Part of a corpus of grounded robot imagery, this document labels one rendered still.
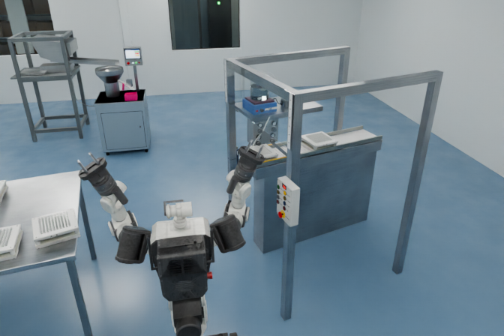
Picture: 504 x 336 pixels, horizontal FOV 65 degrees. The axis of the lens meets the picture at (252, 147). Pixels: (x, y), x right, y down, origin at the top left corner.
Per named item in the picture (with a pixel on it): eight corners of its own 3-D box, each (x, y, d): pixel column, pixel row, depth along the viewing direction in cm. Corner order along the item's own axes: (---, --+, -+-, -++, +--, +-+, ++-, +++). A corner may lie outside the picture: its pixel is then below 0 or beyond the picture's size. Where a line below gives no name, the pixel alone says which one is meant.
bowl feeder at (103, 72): (97, 100, 519) (92, 72, 503) (101, 92, 551) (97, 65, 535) (135, 97, 527) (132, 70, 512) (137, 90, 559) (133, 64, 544)
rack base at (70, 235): (36, 249, 230) (35, 246, 229) (34, 227, 249) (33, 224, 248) (80, 236, 241) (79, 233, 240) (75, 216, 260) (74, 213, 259)
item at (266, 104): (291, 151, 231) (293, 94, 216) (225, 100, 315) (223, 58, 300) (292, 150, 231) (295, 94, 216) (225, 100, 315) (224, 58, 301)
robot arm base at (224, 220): (246, 240, 187) (246, 246, 176) (221, 250, 187) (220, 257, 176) (234, 211, 188) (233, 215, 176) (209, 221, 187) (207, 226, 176)
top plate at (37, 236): (34, 242, 228) (33, 239, 227) (31, 220, 247) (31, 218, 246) (79, 229, 239) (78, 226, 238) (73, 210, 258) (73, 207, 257)
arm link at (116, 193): (106, 172, 179) (117, 187, 187) (91, 190, 173) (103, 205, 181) (124, 176, 174) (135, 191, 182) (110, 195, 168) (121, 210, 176)
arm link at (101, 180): (73, 170, 166) (88, 187, 175) (82, 181, 160) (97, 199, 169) (99, 152, 171) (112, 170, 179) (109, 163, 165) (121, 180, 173)
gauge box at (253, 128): (253, 146, 297) (253, 121, 289) (247, 141, 306) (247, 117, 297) (278, 141, 306) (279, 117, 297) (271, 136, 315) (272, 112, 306)
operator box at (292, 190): (289, 227, 239) (291, 190, 228) (276, 213, 253) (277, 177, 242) (298, 224, 241) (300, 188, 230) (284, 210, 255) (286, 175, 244)
